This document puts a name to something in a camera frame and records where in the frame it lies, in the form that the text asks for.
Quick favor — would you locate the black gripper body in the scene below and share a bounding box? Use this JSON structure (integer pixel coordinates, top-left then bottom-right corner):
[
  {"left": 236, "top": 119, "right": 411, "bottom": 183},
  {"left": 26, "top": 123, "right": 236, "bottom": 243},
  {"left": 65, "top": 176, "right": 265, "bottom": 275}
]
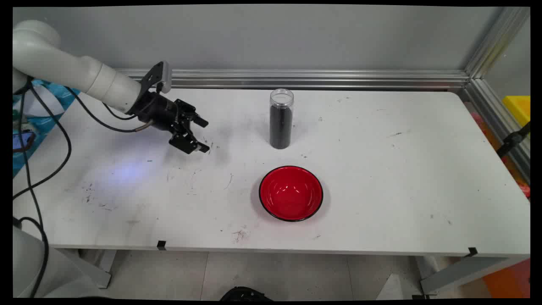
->
[{"left": 127, "top": 91, "right": 187, "bottom": 133}]

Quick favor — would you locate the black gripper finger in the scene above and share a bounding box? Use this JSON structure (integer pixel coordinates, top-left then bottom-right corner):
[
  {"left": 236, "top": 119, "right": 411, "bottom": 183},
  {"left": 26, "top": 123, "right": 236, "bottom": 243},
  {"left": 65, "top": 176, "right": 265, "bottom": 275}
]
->
[
  {"left": 175, "top": 99, "right": 209, "bottom": 128},
  {"left": 169, "top": 123, "right": 211, "bottom": 155}
]

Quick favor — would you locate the clear jar with black grains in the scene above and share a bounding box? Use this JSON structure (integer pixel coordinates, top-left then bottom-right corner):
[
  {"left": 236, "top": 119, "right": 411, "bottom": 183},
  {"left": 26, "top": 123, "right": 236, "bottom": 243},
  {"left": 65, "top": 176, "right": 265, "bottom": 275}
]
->
[{"left": 269, "top": 88, "right": 294, "bottom": 150}]

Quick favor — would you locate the blue plastic bag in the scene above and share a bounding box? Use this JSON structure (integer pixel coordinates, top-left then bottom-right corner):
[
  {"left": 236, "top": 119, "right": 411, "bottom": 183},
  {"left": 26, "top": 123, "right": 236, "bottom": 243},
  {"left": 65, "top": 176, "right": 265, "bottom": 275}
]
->
[{"left": 13, "top": 80, "right": 81, "bottom": 176}]

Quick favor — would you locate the red bowl black rim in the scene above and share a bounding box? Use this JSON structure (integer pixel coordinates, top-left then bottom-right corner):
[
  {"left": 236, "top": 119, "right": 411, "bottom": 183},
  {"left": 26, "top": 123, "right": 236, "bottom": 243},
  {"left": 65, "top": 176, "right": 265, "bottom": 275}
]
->
[{"left": 259, "top": 166, "right": 324, "bottom": 222}]

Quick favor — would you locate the dark phone red case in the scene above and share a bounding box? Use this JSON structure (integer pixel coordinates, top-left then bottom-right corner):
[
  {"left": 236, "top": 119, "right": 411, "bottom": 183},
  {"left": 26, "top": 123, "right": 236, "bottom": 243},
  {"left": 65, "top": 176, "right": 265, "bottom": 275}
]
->
[{"left": 13, "top": 130, "right": 36, "bottom": 153}]

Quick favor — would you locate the white table leg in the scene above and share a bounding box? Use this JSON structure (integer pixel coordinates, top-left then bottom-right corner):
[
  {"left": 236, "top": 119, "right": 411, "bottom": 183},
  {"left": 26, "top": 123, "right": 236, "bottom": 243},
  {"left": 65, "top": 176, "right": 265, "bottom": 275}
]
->
[
  {"left": 414, "top": 255, "right": 531, "bottom": 296},
  {"left": 55, "top": 249, "right": 117, "bottom": 289}
]

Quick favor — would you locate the black object on floor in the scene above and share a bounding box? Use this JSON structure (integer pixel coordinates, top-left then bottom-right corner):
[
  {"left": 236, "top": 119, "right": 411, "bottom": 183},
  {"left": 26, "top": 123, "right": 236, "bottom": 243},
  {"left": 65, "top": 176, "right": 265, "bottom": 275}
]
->
[{"left": 219, "top": 286, "right": 274, "bottom": 301}]

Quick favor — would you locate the black clamp stand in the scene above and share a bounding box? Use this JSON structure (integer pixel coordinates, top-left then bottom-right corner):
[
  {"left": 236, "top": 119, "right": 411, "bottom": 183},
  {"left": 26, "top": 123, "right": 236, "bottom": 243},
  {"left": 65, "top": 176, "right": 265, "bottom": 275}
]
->
[{"left": 497, "top": 122, "right": 531, "bottom": 158}]

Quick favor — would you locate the yellow plastic box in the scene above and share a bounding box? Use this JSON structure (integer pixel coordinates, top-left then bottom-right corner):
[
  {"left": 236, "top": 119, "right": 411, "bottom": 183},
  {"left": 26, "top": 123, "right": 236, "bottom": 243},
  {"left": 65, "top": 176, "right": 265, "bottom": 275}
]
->
[{"left": 502, "top": 96, "right": 531, "bottom": 127}]

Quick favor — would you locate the orange box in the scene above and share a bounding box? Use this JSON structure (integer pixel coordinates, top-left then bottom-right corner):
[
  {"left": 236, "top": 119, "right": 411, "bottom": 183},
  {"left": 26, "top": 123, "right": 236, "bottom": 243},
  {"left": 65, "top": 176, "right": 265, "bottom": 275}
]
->
[{"left": 483, "top": 258, "right": 531, "bottom": 298}]

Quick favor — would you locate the black cable with metal plug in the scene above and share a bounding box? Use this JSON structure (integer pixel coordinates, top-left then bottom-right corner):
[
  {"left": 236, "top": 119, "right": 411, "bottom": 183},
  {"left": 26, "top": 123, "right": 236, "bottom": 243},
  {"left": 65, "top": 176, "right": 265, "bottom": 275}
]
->
[{"left": 13, "top": 78, "right": 154, "bottom": 200}]

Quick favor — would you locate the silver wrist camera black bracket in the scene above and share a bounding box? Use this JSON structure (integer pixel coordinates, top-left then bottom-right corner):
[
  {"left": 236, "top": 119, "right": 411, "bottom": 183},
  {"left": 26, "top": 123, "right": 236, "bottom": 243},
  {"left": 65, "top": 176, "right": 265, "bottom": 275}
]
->
[{"left": 141, "top": 61, "right": 172, "bottom": 96}]

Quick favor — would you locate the black camera cable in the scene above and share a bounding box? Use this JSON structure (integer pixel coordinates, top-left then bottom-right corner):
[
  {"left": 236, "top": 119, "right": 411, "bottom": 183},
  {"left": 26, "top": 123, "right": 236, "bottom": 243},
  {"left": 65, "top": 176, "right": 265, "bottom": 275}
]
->
[{"left": 13, "top": 83, "right": 165, "bottom": 298}]

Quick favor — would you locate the long aluminium frame rail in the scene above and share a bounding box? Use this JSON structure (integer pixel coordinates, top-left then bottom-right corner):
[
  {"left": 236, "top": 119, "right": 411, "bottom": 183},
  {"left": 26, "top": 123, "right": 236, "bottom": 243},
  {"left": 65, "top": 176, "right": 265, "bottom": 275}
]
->
[{"left": 114, "top": 69, "right": 471, "bottom": 91}]

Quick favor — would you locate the short aluminium frame rail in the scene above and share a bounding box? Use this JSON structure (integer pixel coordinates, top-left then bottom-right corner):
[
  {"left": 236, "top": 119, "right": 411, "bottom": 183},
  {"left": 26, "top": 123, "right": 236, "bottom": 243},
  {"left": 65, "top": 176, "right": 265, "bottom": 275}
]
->
[{"left": 464, "top": 78, "right": 531, "bottom": 183}]

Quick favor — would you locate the upright aluminium frame post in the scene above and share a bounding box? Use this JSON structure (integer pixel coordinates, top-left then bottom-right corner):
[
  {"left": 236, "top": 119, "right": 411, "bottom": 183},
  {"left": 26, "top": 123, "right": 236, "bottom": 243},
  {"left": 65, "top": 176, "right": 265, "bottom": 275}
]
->
[{"left": 465, "top": 6, "right": 530, "bottom": 80}]

